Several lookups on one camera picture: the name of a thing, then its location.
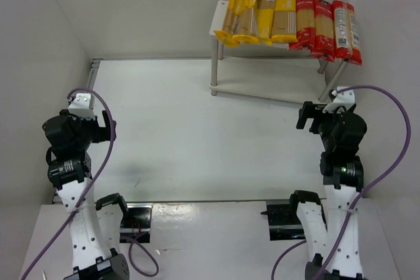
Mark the yellow Pastatime spaghetti bag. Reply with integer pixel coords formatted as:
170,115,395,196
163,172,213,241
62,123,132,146
233,0,259,45

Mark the red pasta bag far right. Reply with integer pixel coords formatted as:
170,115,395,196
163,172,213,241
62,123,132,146
332,0,362,66

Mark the white two-tier shelf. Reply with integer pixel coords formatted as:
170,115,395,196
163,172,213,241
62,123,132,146
209,0,348,104

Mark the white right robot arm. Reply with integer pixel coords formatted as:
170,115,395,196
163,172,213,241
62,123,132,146
289,102,367,279

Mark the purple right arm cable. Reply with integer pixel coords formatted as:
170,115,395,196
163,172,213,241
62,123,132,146
270,85,411,280

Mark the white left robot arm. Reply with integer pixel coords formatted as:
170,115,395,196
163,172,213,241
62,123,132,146
43,110,130,279

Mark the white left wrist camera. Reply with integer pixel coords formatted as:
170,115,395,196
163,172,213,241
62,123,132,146
68,92,96,121

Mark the red pasta bag middle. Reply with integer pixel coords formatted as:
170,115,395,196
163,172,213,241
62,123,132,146
311,0,335,62

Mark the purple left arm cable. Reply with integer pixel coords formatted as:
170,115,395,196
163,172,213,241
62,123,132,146
19,88,160,280

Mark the red pasta bag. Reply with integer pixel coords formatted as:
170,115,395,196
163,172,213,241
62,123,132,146
332,0,362,66
311,0,335,62
289,0,316,50

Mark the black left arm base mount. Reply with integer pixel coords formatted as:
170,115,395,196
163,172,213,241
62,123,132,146
120,203,153,244

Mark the yellow pasta bag far left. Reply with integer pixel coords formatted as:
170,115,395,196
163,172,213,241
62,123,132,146
214,0,243,48

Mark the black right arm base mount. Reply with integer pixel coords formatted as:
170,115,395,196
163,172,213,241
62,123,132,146
261,201,305,241

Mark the yellow pasta bag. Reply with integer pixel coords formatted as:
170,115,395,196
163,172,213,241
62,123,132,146
270,0,297,43
257,0,277,46
214,0,243,48

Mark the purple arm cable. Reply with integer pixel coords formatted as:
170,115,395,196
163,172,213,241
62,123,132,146
270,85,411,280
19,88,160,280

